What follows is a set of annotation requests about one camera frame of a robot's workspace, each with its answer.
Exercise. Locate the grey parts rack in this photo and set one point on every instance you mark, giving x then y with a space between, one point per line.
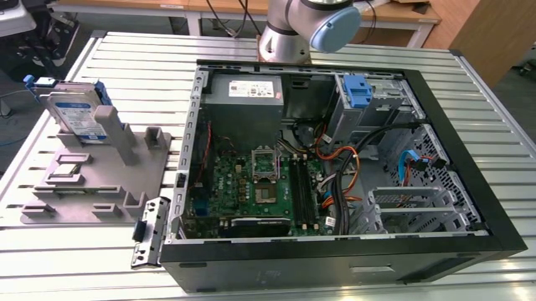
108 182

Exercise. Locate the grey power supply unit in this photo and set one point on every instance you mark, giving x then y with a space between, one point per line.
242 116

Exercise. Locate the hard disk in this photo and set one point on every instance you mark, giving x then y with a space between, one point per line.
75 116

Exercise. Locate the CPU socket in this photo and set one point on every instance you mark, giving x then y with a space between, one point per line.
267 193

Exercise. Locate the metal optical drive cage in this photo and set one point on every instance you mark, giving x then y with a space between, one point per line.
377 122

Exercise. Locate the green RAM stick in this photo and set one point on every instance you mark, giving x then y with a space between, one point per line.
71 190

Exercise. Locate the wooden desk white frame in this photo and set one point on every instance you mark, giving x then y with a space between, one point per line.
401 17
125 9

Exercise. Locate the metal disk bay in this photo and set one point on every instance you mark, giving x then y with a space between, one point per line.
418 210

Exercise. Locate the blue drive latch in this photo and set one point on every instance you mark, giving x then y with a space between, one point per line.
357 94

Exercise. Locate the green motherboard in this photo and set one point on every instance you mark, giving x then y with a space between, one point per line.
227 178

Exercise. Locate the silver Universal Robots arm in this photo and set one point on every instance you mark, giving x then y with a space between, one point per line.
285 40

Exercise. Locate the tan wooden cabinet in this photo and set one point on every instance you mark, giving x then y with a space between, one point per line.
502 31

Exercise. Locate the black graphics card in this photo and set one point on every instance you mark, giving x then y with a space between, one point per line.
259 229

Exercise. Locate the metal expansion slot latch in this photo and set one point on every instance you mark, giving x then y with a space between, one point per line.
152 225

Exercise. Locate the black RAM slot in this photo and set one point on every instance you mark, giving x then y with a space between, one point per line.
299 191
294 191
306 191
311 191

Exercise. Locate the black chair base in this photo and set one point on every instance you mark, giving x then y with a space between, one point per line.
528 67

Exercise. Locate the black PC case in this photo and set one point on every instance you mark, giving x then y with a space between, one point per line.
293 266

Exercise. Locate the silver CPU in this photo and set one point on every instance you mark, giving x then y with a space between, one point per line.
64 169

